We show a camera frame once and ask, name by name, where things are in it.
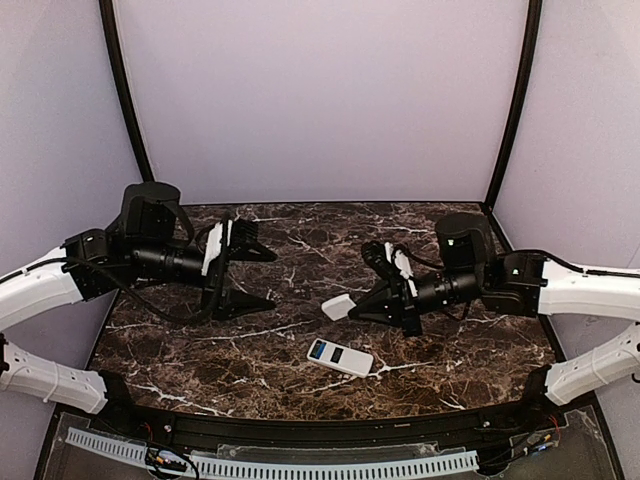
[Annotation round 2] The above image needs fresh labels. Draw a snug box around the white battery cover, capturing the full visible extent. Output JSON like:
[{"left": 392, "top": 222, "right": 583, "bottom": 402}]
[{"left": 321, "top": 294, "right": 356, "bottom": 321}]

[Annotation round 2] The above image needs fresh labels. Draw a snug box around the white red remote control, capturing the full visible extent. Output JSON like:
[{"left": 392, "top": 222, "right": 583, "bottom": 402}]
[{"left": 307, "top": 338, "right": 374, "bottom": 378}]

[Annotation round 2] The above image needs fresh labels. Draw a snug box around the blue battery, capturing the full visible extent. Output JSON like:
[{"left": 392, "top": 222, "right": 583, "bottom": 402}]
[{"left": 310, "top": 340, "right": 326, "bottom": 359}]

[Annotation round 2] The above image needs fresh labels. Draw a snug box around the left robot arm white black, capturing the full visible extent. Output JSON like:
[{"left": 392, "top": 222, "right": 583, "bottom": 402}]
[{"left": 1, "top": 182, "right": 277, "bottom": 415}]

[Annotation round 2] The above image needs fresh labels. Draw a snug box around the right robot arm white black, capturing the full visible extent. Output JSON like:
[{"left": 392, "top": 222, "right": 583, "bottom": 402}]
[{"left": 348, "top": 213, "right": 639, "bottom": 408}]

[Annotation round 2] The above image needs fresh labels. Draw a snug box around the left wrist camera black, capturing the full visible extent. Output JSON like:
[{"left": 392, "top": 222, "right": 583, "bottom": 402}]
[{"left": 202, "top": 217, "right": 260, "bottom": 274}]

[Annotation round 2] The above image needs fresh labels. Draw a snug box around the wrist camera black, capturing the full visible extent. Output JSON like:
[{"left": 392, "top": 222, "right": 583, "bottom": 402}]
[
  {"left": 202, "top": 217, "right": 260, "bottom": 274},
  {"left": 361, "top": 241, "right": 417, "bottom": 297}
]

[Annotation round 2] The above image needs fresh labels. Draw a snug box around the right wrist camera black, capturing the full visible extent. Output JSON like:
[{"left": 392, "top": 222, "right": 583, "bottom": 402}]
[{"left": 361, "top": 241, "right": 417, "bottom": 297}]

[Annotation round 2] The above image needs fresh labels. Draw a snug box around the left camera cable black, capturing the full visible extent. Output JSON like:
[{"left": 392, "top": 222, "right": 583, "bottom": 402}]
[{"left": 121, "top": 280, "right": 219, "bottom": 326}]

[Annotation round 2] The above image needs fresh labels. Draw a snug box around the black front rail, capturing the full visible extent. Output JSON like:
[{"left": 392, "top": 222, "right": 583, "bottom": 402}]
[{"left": 95, "top": 401, "right": 553, "bottom": 450}]

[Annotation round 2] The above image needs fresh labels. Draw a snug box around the right white cable duct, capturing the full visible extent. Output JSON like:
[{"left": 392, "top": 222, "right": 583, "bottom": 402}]
[{"left": 192, "top": 451, "right": 479, "bottom": 480}]

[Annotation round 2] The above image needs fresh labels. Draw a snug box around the white cable duct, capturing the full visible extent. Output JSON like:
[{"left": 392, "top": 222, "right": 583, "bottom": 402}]
[
  {"left": 192, "top": 451, "right": 479, "bottom": 480},
  {"left": 65, "top": 427, "right": 147, "bottom": 468}
]

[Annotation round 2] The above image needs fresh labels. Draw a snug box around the left white cable duct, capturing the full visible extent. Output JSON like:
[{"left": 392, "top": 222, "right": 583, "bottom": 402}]
[{"left": 65, "top": 427, "right": 147, "bottom": 468}]

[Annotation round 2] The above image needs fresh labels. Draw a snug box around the left black frame post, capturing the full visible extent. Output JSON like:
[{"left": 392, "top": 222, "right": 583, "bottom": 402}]
[{"left": 98, "top": 0, "right": 155, "bottom": 182}]

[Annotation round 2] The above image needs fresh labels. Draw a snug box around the black frame post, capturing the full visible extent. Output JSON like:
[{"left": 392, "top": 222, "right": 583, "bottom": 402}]
[
  {"left": 98, "top": 0, "right": 155, "bottom": 182},
  {"left": 484, "top": 0, "right": 543, "bottom": 212}
]

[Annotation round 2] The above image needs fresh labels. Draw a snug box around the right black frame post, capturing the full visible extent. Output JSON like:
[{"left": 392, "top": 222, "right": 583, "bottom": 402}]
[{"left": 484, "top": 0, "right": 543, "bottom": 212}]

